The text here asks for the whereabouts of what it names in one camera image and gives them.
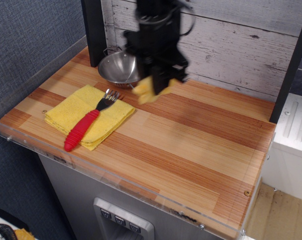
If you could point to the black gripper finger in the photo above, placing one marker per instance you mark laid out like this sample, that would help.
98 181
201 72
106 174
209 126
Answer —
175 73
160 77

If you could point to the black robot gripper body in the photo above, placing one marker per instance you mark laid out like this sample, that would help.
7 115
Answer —
155 45

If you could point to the yellow plush duck toy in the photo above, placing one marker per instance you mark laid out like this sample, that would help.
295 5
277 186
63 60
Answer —
145 91

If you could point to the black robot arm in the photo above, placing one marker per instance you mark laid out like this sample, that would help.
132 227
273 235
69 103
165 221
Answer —
161 8

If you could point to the folded yellow cloth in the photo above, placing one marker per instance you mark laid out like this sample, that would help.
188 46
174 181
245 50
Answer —
70 111

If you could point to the grey toy fridge cabinet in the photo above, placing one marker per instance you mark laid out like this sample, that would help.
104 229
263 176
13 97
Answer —
77 190

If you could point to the white toy sink unit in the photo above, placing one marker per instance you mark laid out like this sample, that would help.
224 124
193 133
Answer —
282 169

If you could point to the stainless steel colander bowl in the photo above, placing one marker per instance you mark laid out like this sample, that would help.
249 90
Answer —
121 68

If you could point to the clear acrylic table guard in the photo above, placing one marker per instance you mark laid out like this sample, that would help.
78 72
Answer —
194 151

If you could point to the silver dispenser button panel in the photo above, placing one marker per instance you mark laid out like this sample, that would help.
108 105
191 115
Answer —
117 223

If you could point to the yellow object bottom left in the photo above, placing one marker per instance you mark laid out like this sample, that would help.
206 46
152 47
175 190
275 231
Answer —
22 234

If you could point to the red-handled metal fork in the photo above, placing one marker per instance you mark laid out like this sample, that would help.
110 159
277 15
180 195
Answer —
79 130

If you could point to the black left frame post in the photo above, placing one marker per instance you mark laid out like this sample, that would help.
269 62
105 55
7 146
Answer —
95 31

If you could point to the black frame post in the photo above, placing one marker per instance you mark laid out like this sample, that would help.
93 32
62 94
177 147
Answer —
95 31
288 81

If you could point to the black right frame post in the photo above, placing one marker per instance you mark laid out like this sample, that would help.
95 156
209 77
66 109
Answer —
288 81

